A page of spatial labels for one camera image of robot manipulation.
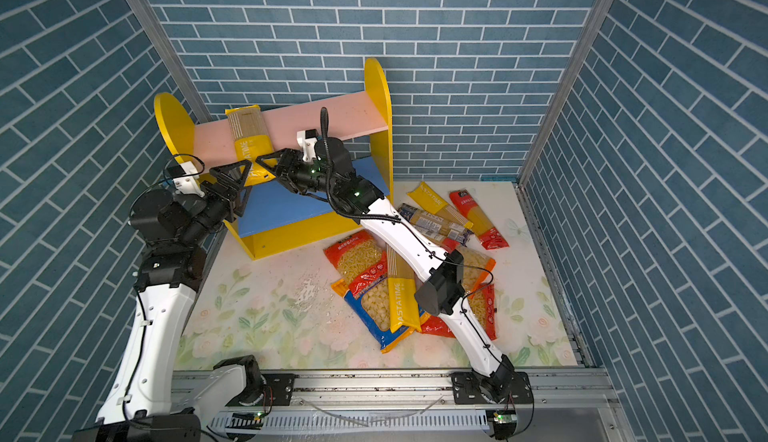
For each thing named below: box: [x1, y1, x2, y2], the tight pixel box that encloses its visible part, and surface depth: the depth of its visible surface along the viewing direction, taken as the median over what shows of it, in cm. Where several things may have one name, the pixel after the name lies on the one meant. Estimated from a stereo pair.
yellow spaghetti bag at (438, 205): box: [406, 181, 474, 230], surface depth 113 cm
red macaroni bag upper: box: [324, 230, 388, 298], surface depth 93 cm
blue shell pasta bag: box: [331, 277, 431, 353], surface depth 86 cm
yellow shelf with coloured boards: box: [153, 59, 394, 261], surface depth 69 cm
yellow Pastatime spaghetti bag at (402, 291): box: [386, 244, 422, 333], surface depth 85 cm
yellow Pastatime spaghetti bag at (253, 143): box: [225, 104, 281, 187], surface depth 74 cm
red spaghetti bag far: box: [449, 189, 510, 250], surface depth 108 cm
